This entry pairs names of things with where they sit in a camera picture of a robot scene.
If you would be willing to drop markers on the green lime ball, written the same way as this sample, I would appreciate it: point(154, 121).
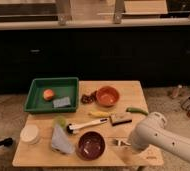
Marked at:
point(60, 120)

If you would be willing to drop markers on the orange bowl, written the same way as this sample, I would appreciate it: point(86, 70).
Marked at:
point(107, 96)

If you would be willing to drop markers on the wooden folding table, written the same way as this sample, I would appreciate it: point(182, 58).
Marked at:
point(42, 155)

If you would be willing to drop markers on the dark red bowl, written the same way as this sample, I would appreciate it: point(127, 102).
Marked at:
point(91, 146)

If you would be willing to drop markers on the yellow banana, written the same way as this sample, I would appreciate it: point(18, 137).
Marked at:
point(99, 114)

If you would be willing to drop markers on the orange peach fruit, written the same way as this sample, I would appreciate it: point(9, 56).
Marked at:
point(48, 94)

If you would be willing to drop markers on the green plastic tray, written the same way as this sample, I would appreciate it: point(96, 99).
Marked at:
point(63, 87)

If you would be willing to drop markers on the brown block brush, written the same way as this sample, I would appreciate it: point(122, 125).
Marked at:
point(120, 118)

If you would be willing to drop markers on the black handle at left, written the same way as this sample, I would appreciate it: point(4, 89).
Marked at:
point(6, 142)

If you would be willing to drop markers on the silver metal fork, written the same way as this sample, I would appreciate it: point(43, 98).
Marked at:
point(119, 142)

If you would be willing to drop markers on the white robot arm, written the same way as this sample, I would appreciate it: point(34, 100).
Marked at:
point(151, 131)

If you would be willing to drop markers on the grey sponge in tray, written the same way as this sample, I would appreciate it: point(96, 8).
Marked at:
point(61, 102)

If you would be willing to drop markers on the light blue cloth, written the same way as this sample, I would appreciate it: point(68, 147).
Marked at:
point(60, 141)

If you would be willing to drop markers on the dark grape bunch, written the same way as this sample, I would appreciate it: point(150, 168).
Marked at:
point(88, 99)

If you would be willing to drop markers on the green chili pepper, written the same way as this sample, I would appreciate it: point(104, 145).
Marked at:
point(137, 110)

